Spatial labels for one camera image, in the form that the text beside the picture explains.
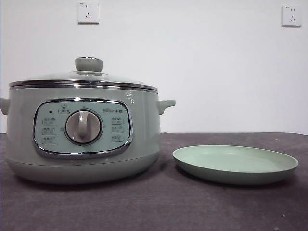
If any white wall socket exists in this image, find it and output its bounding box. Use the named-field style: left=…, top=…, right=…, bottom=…
left=77, top=1, right=100, bottom=25
left=282, top=5, right=302, bottom=27

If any pale green round plate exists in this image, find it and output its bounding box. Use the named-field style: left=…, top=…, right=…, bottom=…
left=172, top=144, right=300, bottom=185

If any pale green electric steamer pot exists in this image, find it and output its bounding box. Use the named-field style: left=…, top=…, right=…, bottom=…
left=0, top=83, right=176, bottom=185

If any glass lid with green knob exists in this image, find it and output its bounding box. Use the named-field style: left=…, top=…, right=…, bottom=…
left=9, top=56, right=158, bottom=91

